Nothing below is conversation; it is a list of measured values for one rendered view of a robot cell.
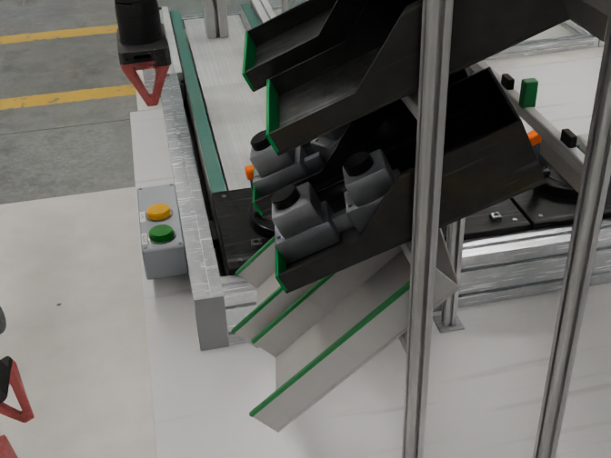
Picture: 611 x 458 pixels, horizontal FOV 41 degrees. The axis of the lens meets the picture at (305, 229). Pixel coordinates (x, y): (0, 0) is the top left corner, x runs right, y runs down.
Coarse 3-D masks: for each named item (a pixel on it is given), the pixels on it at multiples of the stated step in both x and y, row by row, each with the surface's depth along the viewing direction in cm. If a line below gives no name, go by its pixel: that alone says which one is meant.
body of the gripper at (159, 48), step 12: (120, 12) 106; (132, 12) 106; (144, 12) 106; (156, 12) 108; (120, 24) 107; (132, 24) 106; (144, 24) 107; (156, 24) 108; (120, 36) 109; (132, 36) 107; (144, 36) 108; (156, 36) 109; (120, 48) 107; (132, 48) 107; (144, 48) 107; (156, 48) 107; (120, 60) 106; (132, 60) 107
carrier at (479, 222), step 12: (504, 204) 138; (468, 216) 135; (480, 216) 135; (504, 216) 135; (516, 216) 135; (444, 228) 133; (468, 228) 132; (480, 228) 132; (492, 228) 132; (504, 228) 132; (516, 228) 133; (528, 228) 133
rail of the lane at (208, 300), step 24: (168, 96) 183; (168, 120) 172; (168, 144) 171; (192, 168) 154; (192, 192) 147; (192, 216) 141; (192, 240) 134; (216, 240) 132; (192, 264) 128; (216, 264) 128; (192, 288) 123; (216, 288) 123; (216, 312) 123; (216, 336) 125
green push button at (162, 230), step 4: (160, 224) 136; (164, 224) 136; (152, 228) 135; (156, 228) 135; (160, 228) 135; (164, 228) 135; (168, 228) 135; (172, 228) 135; (152, 232) 134; (156, 232) 134; (160, 232) 134; (164, 232) 134; (168, 232) 134; (172, 232) 134; (152, 236) 133; (156, 236) 133; (160, 236) 133; (164, 236) 133; (168, 236) 134; (172, 236) 134; (152, 240) 134; (156, 240) 133; (160, 240) 133; (164, 240) 133
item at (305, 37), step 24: (312, 0) 95; (336, 0) 83; (360, 0) 83; (264, 24) 97; (288, 24) 97; (312, 24) 95; (336, 24) 84; (264, 48) 96; (288, 48) 92; (312, 48) 85; (264, 72) 86
